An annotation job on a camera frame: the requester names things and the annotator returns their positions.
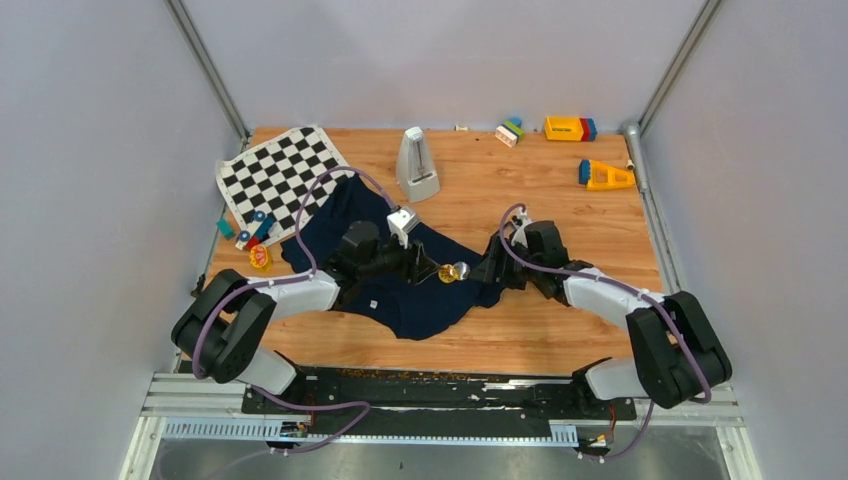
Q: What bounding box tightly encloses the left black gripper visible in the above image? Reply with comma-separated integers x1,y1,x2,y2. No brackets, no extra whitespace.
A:
358,230,441,286

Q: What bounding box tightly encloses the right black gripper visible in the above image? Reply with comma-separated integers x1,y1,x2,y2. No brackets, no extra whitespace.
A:
468,236,542,291

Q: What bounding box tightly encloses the navy blue garment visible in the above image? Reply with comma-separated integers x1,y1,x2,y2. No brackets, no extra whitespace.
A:
301,176,504,340

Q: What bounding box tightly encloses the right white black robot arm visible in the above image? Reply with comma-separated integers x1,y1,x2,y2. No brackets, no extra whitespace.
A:
469,218,732,418

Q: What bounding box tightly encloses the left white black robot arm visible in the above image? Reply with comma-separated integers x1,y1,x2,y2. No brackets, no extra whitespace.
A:
171,221,440,413

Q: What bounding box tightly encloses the white metronome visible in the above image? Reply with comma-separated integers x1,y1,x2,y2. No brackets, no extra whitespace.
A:
395,127,441,203

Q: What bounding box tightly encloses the white green blue block stack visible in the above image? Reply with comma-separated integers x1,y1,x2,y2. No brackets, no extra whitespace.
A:
494,117,524,148

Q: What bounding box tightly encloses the yellow blue toy wedge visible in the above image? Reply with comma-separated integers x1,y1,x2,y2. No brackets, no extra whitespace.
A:
578,159,636,191

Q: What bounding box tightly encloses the yellow toy block bin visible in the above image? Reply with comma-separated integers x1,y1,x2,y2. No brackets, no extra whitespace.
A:
544,116,584,142

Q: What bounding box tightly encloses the black white checkerboard mat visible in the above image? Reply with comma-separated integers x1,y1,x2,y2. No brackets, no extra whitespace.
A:
215,127,353,246

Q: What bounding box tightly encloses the yellow red toy piece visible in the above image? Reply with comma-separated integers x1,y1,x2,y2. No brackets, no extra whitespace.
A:
249,244,273,272

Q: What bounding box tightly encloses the blue red toy car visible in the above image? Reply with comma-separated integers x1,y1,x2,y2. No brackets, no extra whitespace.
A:
235,210,276,250

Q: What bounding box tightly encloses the red blue block pair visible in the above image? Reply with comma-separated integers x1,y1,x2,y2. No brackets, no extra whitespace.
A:
580,117,597,142

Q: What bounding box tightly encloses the grey corner pipe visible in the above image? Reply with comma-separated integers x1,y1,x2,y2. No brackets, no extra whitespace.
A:
622,120,681,292

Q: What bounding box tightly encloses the teal toy block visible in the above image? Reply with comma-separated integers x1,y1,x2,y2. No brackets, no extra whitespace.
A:
216,219,236,240

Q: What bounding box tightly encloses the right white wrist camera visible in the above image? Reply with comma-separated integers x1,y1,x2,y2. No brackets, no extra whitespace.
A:
509,208,533,247

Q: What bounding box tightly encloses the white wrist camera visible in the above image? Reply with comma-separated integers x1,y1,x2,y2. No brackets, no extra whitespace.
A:
386,205,420,249
509,208,533,247

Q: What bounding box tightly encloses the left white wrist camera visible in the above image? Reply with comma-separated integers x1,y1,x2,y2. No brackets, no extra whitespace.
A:
386,205,420,249

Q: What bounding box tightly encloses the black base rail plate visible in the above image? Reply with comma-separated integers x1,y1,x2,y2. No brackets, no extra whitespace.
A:
281,366,637,439

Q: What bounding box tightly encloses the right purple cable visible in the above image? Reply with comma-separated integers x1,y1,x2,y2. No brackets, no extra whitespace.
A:
498,202,713,462

